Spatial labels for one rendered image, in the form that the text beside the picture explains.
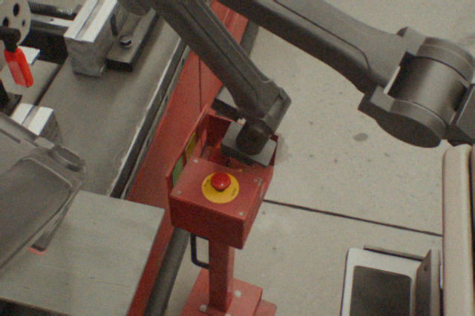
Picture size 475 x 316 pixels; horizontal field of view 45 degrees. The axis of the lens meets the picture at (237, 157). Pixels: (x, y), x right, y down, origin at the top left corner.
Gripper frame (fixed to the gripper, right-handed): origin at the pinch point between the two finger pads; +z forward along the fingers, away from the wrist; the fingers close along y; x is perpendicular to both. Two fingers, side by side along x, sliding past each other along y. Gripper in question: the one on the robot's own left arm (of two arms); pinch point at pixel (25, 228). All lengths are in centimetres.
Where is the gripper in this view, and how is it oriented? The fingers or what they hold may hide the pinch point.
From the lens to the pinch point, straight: 83.6
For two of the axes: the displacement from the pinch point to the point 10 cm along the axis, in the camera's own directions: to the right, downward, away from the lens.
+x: 8.4, 4.8, 2.6
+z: -4.9, 4.3, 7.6
